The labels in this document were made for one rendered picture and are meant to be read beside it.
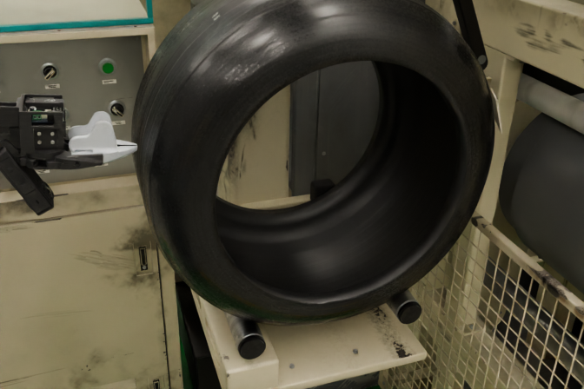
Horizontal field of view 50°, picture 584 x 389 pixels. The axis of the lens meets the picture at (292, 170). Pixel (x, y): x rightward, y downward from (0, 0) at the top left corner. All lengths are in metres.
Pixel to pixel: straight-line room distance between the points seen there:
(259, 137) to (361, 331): 0.42
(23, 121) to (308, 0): 0.39
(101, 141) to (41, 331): 0.91
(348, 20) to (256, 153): 0.51
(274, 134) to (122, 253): 0.55
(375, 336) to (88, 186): 0.75
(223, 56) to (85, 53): 0.68
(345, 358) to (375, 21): 0.61
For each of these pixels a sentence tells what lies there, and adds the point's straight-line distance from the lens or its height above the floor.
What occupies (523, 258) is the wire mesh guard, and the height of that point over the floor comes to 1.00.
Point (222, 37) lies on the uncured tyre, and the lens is 0.82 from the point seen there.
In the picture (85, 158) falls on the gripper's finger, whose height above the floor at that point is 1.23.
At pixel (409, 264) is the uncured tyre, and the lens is 1.03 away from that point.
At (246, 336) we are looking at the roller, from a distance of 1.02.
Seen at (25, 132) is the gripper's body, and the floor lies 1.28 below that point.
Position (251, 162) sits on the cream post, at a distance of 1.27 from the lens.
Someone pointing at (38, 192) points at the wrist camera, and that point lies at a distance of 0.92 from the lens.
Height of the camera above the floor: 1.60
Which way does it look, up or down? 27 degrees down
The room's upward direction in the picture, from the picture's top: 1 degrees clockwise
